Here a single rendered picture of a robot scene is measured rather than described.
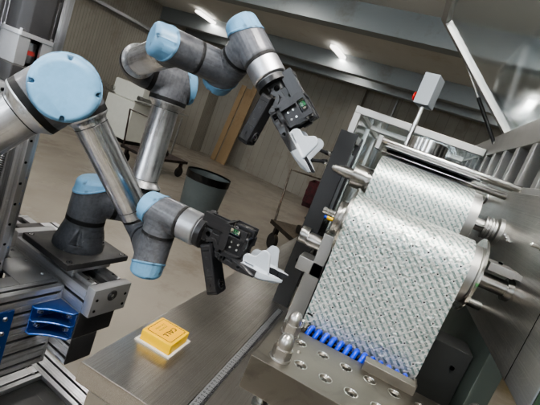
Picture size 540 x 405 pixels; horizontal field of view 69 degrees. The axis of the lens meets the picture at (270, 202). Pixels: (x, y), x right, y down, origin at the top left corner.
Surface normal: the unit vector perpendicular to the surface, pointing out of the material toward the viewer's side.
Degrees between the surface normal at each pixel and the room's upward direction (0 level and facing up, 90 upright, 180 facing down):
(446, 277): 90
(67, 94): 84
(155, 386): 0
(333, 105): 90
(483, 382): 90
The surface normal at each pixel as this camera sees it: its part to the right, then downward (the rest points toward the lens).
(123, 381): 0.35, -0.92
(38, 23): 0.82, 0.40
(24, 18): 0.26, 0.28
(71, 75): 0.51, 0.25
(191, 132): -0.45, 0.00
